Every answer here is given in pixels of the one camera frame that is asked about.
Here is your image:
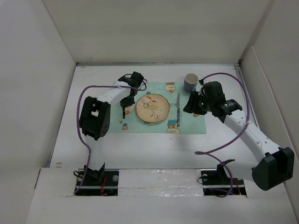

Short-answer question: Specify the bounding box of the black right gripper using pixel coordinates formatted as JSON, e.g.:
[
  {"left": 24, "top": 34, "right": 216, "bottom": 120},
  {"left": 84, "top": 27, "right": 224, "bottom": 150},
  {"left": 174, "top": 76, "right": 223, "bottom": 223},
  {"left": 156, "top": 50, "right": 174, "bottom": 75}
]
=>
[{"left": 183, "top": 91, "right": 214, "bottom": 115}]

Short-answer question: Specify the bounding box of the steel fork patterned handle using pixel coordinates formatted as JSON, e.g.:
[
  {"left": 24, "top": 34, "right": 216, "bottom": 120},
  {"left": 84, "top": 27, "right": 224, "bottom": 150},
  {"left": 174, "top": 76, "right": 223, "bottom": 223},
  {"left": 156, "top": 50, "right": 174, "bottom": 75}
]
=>
[{"left": 122, "top": 107, "right": 126, "bottom": 119}]

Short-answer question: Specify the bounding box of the steel knife patterned handle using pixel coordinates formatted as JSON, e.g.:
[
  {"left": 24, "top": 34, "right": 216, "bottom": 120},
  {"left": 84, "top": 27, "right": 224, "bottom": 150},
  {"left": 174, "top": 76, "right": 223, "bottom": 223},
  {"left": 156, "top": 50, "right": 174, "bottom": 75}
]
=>
[{"left": 176, "top": 93, "right": 180, "bottom": 127}]

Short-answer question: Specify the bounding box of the cream bird pattern plate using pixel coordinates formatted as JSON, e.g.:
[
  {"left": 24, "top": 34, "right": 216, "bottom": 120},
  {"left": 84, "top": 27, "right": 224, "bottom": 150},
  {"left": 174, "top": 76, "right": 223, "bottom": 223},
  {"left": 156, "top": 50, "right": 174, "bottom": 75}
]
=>
[{"left": 135, "top": 94, "right": 170, "bottom": 123}]

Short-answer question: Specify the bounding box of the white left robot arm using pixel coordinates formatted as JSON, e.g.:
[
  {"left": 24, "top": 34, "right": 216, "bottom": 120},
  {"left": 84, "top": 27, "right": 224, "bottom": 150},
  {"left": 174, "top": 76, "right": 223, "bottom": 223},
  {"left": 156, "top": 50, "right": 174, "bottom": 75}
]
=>
[{"left": 76, "top": 71, "right": 147, "bottom": 185}]

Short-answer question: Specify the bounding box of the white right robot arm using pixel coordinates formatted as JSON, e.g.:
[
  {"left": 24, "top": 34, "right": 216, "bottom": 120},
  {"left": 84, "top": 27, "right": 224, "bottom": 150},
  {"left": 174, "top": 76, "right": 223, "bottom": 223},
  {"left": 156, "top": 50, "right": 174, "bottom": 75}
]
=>
[{"left": 183, "top": 80, "right": 295, "bottom": 191}]

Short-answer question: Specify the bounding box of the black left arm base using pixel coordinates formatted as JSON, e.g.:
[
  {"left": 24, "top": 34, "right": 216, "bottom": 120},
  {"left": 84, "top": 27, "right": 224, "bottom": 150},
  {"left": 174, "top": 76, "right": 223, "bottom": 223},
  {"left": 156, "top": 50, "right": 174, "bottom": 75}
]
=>
[{"left": 73, "top": 169, "right": 119, "bottom": 196}]

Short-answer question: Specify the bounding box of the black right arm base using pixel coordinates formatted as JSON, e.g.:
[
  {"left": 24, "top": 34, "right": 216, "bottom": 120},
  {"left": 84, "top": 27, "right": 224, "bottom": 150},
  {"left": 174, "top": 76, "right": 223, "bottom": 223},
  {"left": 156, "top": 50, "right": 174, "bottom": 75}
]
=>
[{"left": 197, "top": 163, "right": 247, "bottom": 197}]

